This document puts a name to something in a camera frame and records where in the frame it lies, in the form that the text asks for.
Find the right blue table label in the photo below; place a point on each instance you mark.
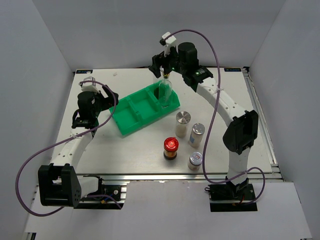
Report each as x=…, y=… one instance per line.
x=232, y=69

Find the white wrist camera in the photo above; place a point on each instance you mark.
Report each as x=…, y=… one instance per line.
x=89, y=85
x=168, y=41

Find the small red label spice jar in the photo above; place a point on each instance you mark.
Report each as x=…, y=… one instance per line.
x=195, y=161

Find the blue label silver lid shaker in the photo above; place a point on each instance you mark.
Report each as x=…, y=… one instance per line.
x=196, y=135

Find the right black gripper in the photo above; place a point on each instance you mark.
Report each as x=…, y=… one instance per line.
x=161, y=60

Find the left blue table label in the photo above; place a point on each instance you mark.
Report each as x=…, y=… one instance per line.
x=84, y=71

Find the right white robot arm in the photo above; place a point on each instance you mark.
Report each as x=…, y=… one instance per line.
x=242, y=125

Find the right aluminium table rail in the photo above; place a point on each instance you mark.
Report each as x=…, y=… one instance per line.
x=263, y=127

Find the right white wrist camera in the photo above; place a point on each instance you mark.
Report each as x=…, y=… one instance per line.
x=168, y=41

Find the blue table label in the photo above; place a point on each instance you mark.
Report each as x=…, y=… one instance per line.
x=232, y=69
x=84, y=71

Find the green three-compartment bin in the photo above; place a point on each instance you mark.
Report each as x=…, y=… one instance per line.
x=140, y=109

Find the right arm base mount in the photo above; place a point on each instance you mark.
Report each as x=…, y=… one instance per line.
x=222, y=200

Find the jar with flat silver lid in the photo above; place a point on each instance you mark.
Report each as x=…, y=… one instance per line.
x=183, y=119

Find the glass bottle gold black pourer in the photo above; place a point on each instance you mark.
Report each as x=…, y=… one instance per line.
x=166, y=102

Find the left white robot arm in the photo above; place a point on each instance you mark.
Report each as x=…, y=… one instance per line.
x=59, y=184

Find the glass bottle with dark bottom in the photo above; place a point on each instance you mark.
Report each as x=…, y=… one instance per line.
x=156, y=85

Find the red lid dark sauce jar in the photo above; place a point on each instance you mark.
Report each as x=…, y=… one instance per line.
x=170, y=148

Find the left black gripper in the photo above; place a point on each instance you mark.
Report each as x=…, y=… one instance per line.
x=108, y=102

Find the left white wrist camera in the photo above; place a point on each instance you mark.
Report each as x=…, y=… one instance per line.
x=89, y=85

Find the front aluminium table rail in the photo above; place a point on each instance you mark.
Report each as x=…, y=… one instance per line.
x=255, y=176

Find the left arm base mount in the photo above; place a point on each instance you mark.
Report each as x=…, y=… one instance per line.
x=109, y=194

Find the aluminium table rail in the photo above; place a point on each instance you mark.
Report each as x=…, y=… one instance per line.
x=255, y=176
x=263, y=127

